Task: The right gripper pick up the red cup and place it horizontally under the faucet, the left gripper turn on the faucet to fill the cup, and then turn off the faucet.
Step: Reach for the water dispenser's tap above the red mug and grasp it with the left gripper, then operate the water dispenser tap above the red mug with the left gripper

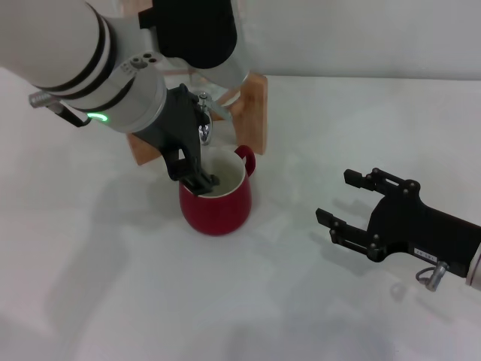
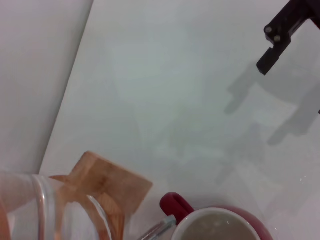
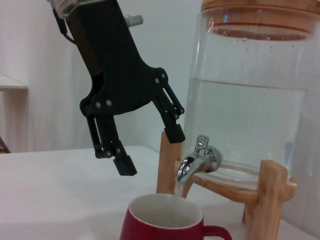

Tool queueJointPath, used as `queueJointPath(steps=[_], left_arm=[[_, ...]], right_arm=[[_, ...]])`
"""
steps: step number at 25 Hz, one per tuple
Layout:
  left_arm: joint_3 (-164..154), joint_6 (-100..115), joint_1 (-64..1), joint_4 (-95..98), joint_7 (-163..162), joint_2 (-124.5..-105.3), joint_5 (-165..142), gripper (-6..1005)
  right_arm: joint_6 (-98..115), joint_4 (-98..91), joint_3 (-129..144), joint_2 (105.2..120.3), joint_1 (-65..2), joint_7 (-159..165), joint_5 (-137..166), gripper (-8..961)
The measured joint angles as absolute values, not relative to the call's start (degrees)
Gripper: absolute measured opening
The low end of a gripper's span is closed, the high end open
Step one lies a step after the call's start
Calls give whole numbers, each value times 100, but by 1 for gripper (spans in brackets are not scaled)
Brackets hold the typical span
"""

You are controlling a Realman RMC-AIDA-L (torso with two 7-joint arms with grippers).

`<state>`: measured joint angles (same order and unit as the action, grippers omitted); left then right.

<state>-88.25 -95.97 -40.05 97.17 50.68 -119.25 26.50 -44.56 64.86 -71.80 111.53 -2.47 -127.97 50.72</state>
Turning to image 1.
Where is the wooden dispenser stand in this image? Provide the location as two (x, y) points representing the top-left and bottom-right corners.
(126, 73), (270, 166)

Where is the chrome faucet with lever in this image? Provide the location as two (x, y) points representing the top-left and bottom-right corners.
(197, 91), (234, 146)

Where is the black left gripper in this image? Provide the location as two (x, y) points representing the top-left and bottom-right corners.
(131, 83), (221, 196)

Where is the red cup white inside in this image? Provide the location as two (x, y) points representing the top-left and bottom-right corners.
(178, 144), (257, 237)

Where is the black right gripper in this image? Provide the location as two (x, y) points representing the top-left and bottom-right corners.
(315, 168), (481, 281)

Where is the right gripper cable with plug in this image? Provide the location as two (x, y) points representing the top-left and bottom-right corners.
(415, 261), (450, 293)

